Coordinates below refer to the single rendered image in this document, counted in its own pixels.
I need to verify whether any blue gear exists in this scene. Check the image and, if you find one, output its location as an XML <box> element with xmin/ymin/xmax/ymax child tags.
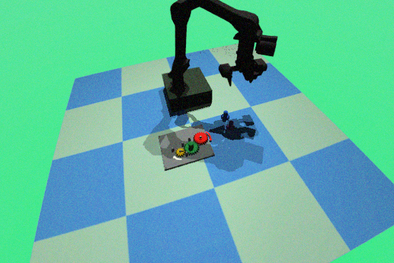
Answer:
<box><xmin>221</xmin><ymin>110</ymin><xmax>230</xmax><ymax>120</ymax></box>

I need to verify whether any purple gear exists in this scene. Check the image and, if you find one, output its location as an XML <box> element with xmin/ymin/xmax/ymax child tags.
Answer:
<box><xmin>226</xmin><ymin>121</ymin><xmax>235</xmax><ymax>131</ymax></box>

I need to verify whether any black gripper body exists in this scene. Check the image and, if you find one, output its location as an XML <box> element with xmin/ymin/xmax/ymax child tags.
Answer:
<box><xmin>219</xmin><ymin>51</ymin><xmax>268</xmax><ymax>77</ymax></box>

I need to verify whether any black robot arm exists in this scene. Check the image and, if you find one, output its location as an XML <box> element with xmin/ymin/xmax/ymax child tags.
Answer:
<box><xmin>167</xmin><ymin>0</ymin><xmax>278</xmax><ymax>89</ymax></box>

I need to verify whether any red gear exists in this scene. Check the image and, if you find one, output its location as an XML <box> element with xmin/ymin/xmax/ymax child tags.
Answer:
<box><xmin>193</xmin><ymin>132</ymin><xmax>208</xmax><ymax>145</ymax></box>

